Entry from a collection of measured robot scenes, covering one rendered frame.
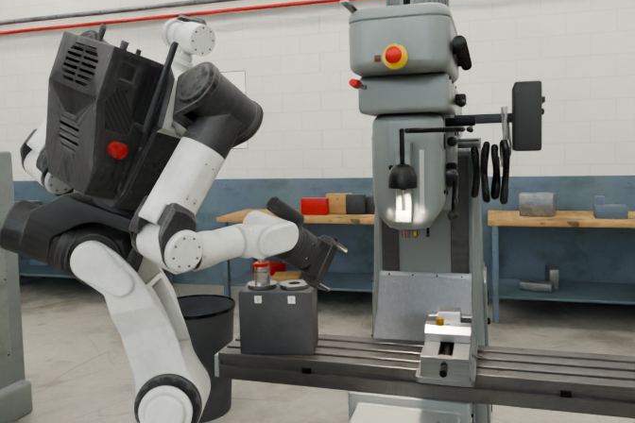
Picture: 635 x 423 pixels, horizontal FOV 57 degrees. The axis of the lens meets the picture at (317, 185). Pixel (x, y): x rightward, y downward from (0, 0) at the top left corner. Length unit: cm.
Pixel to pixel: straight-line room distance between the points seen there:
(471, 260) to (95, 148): 135
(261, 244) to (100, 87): 42
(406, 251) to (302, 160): 416
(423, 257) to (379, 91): 74
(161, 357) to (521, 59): 504
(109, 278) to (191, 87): 44
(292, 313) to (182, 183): 78
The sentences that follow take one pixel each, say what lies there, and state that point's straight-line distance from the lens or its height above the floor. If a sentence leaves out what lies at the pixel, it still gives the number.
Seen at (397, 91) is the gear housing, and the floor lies 169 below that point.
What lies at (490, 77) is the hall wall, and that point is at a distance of 589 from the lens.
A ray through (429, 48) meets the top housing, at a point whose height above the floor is 178.
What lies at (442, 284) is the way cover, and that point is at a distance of 207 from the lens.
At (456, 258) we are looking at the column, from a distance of 207.
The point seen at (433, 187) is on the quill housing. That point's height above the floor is 143.
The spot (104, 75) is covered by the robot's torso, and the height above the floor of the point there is 169.
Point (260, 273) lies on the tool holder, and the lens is 177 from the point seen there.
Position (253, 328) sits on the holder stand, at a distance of 178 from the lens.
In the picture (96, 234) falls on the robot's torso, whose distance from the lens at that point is 130.
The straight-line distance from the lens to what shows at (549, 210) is 536.
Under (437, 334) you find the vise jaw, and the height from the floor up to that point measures 103.
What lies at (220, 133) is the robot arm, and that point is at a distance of 108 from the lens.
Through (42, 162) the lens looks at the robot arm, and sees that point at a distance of 144.
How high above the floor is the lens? 155
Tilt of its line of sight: 4 degrees down
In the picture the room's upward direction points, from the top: 1 degrees counter-clockwise
